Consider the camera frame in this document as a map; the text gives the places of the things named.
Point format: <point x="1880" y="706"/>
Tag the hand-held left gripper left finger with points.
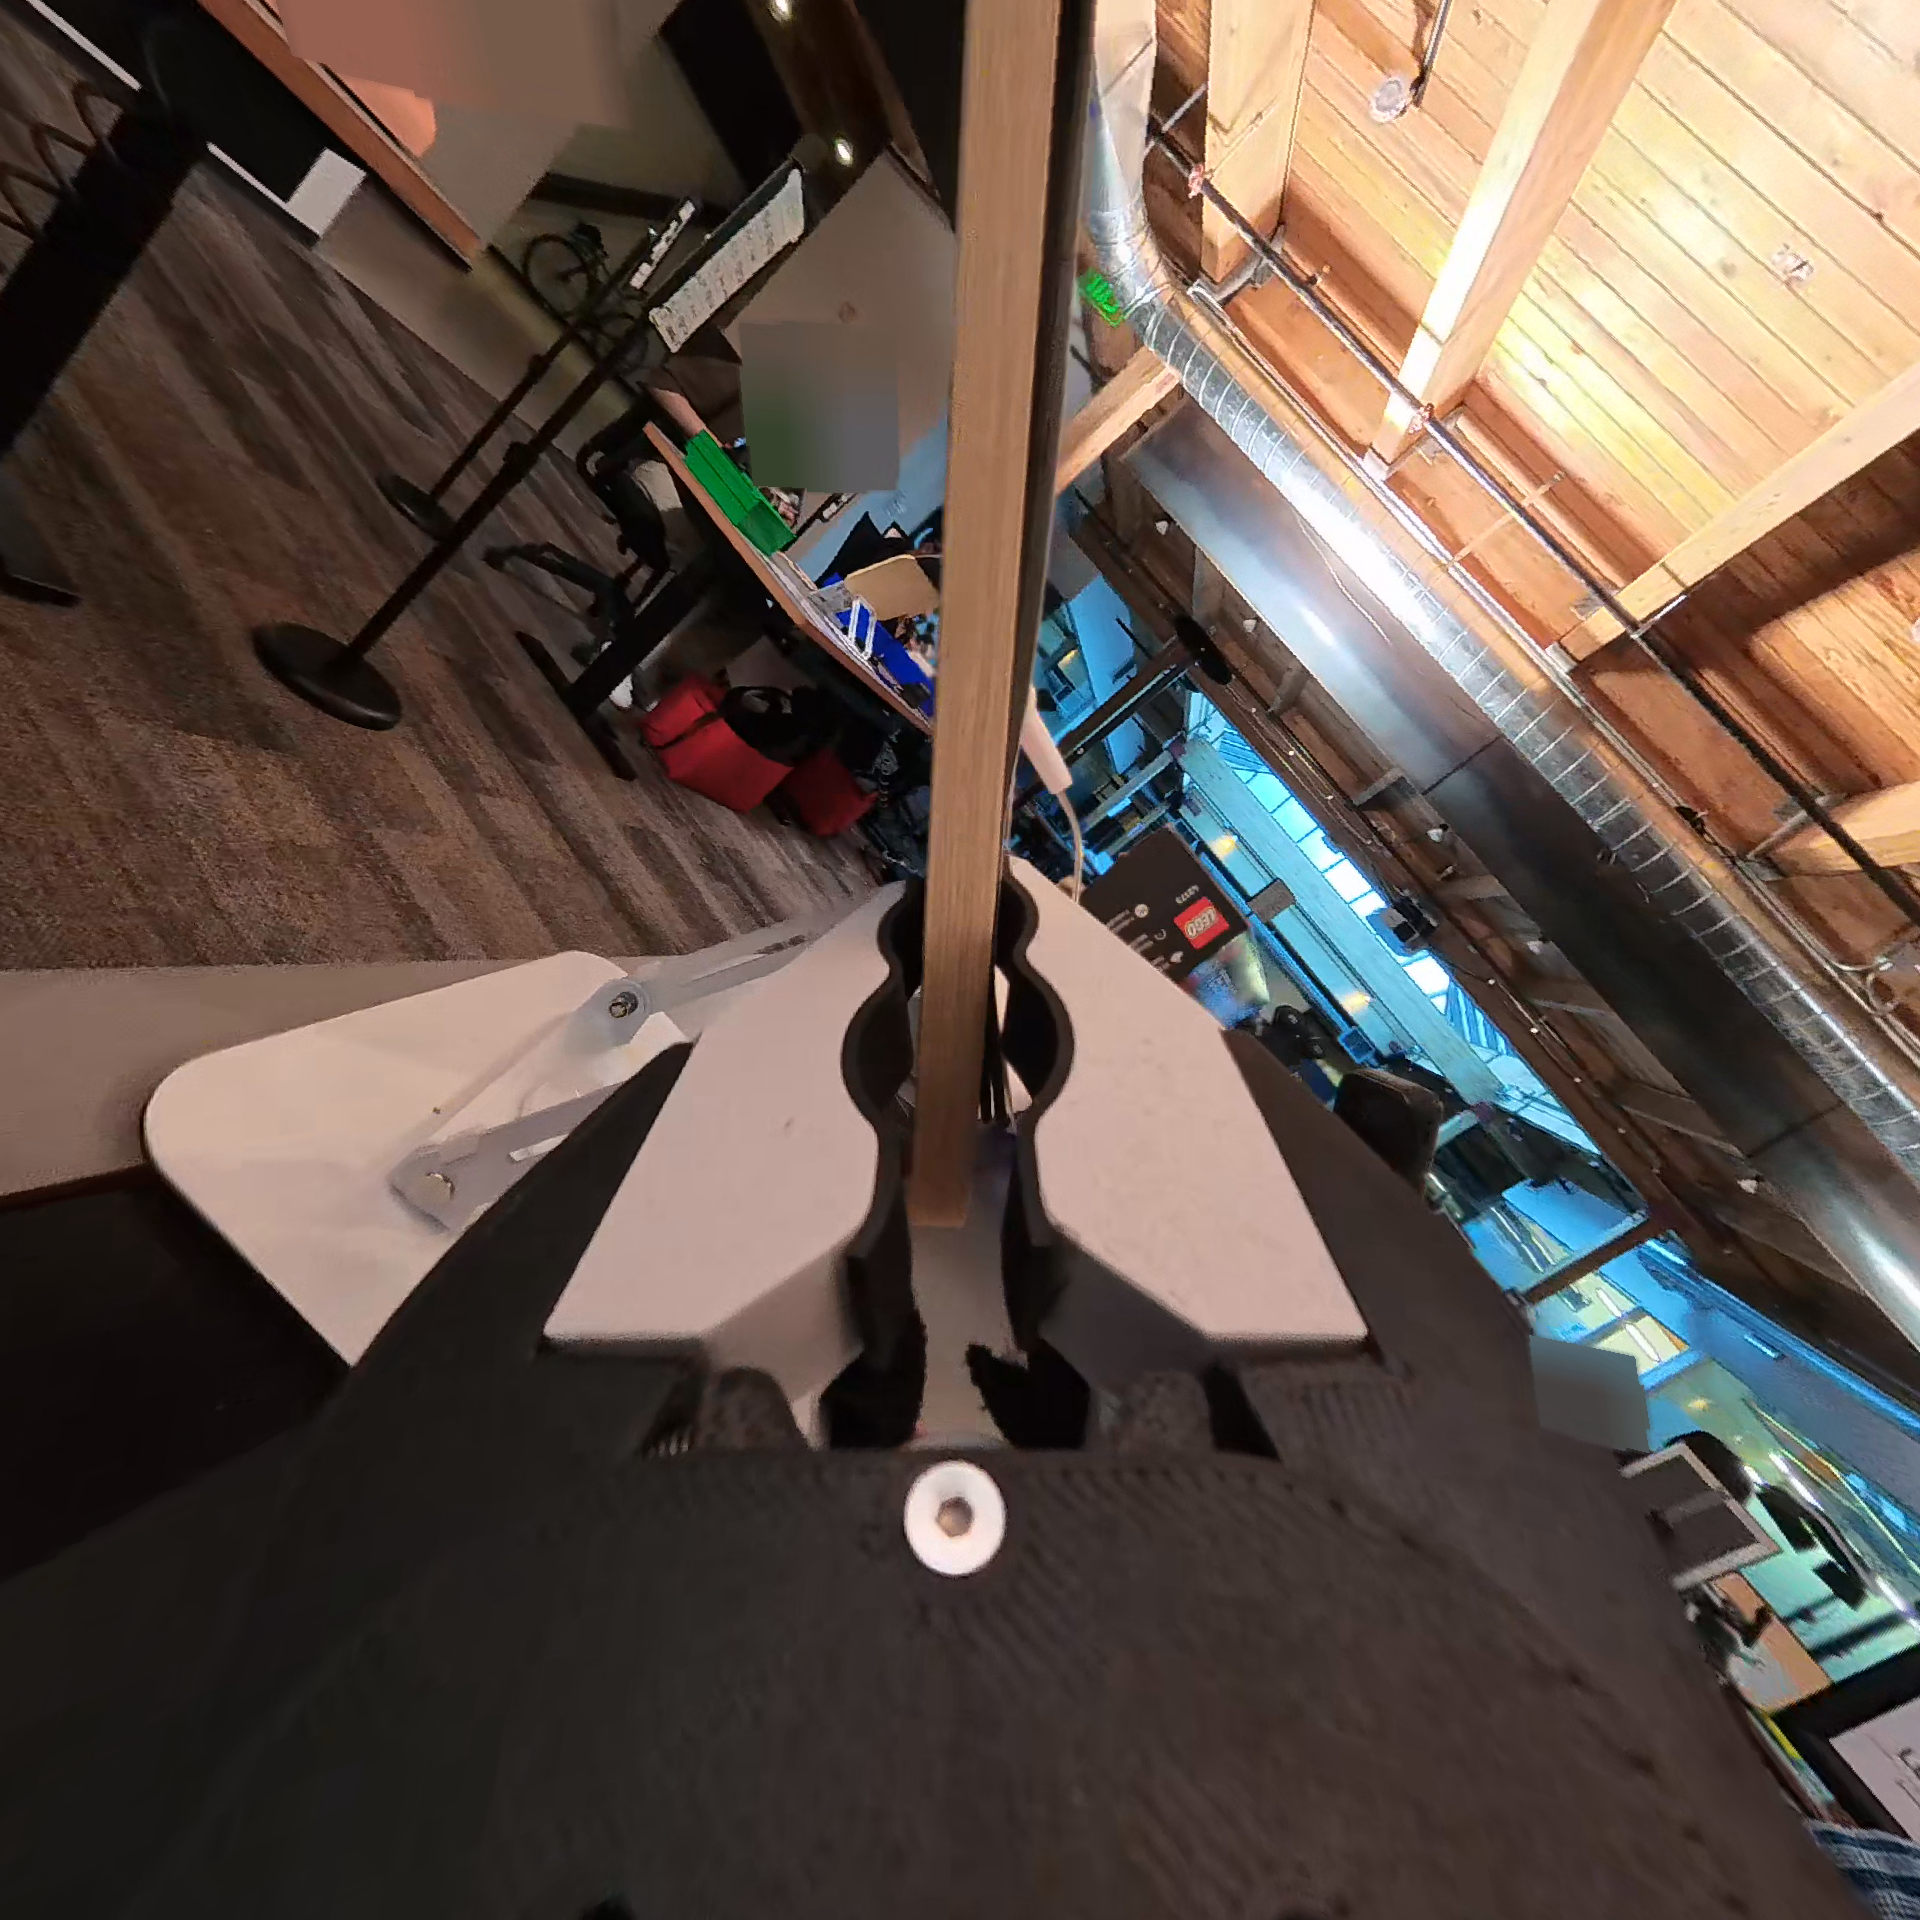
<point x="721" y="1184"/>

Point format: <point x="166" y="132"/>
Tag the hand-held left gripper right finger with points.
<point x="1185" y="1184"/>

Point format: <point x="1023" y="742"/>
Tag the red bag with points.
<point x="710" y="748"/>
<point x="827" y="794"/>

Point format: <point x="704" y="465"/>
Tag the wooden desk with green bin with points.
<point x="781" y="578"/>

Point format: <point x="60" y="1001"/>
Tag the black office chair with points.
<point x="638" y="517"/>

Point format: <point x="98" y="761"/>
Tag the green plastic bin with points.
<point x="737" y="493"/>

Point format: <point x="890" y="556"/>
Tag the green exit sign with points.
<point x="1103" y="293"/>

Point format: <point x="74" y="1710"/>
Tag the white printed sign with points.
<point x="728" y="264"/>

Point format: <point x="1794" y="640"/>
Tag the wooden desk with black legs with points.
<point x="89" y="302"/>

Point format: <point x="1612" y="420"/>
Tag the grey rectangular air duct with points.
<point x="1469" y="782"/>

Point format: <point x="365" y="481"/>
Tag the black stanchion post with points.
<point x="419" y="506"/>
<point x="331" y="677"/>

